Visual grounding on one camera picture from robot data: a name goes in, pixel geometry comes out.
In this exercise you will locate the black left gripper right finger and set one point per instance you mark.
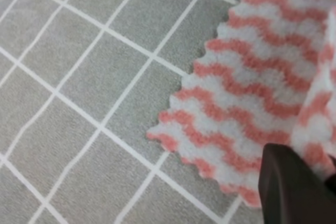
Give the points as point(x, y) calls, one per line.
point(331, 181)

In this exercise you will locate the grey checked tablecloth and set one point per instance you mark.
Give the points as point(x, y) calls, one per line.
point(82, 82)

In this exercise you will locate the pink wavy striped towel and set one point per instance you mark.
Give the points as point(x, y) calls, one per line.
point(268, 77)

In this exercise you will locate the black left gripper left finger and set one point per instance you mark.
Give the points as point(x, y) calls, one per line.
point(290, 192)

